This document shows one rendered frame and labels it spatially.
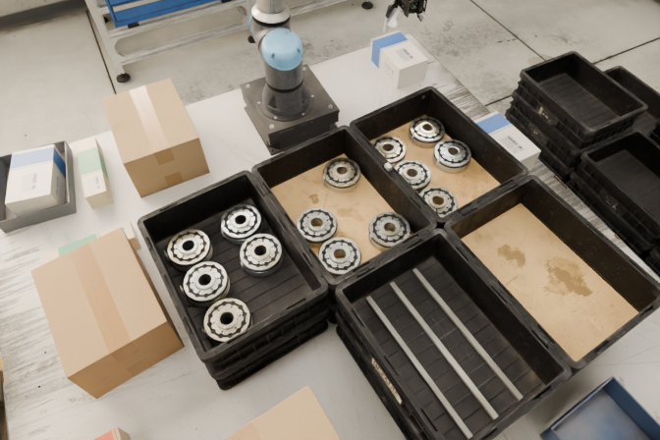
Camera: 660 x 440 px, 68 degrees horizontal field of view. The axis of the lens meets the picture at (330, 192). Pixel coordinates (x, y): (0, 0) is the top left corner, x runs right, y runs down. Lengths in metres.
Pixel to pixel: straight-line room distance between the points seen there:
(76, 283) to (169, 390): 0.33
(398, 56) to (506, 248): 0.84
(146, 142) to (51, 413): 0.72
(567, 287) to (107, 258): 1.09
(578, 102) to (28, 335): 2.09
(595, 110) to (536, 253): 1.10
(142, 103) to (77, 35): 2.11
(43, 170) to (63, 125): 1.42
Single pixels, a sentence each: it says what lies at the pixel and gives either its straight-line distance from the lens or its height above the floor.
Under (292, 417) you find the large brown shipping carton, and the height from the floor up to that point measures 0.90.
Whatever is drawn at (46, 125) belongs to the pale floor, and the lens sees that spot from 3.11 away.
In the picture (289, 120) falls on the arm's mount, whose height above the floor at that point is 0.80.
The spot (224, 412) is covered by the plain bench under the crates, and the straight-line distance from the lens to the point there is 1.24.
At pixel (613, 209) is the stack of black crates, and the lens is 2.12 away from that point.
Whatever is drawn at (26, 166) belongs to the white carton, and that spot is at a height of 0.79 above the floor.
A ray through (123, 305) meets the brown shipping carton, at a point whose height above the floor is 0.86.
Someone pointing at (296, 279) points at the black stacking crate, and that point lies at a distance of 1.19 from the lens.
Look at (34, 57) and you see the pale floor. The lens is 3.64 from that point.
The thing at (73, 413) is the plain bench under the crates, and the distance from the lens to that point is 1.35.
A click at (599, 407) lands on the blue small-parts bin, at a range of 1.35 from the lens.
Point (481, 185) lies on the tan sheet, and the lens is 1.40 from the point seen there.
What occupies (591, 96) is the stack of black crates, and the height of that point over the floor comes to 0.49.
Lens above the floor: 1.88
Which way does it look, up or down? 53 degrees down
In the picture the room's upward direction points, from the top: 1 degrees counter-clockwise
